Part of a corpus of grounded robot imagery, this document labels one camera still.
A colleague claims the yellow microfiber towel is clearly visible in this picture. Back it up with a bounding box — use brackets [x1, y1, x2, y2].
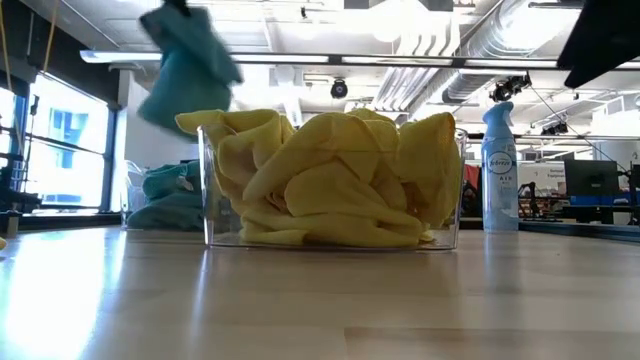
[174, 108, 297, 201]
[397, 111, 464, 230]
[283, 159, 424, 229]
[238, 205, 436, 249]
[241, 110, 401, 204]

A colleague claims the clear plastic bin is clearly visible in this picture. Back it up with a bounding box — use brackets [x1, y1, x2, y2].
[197, 124, 469, 252]
[119, 159, 206, 234]

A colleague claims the black computer monitor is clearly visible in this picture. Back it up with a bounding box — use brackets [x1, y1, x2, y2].
[563, 159, 621, 198]

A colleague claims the light blue Febreze spray bottle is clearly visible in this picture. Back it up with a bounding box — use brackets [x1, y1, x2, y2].
[480, 101, 520, 233]

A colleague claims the black ceiling spotlight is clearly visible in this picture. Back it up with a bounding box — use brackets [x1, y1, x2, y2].
[329, 77, 350, 100]

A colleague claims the red fabric panel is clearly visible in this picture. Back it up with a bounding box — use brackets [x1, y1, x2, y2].
[463, 164, 482, 194]

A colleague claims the large window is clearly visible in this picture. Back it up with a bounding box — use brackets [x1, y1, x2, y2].
[0, 74, 114, 214]

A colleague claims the black equipment stand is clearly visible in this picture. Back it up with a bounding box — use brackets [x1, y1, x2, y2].
[0, 149, 42, 236]

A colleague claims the black ceiling camera mount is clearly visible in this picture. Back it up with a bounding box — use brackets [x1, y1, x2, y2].
[489, 73, 533, 104]

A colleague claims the yellow hanging strap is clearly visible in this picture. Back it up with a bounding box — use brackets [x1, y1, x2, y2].
[42, 14, 59, 74]
[0, 0, 14, 94]

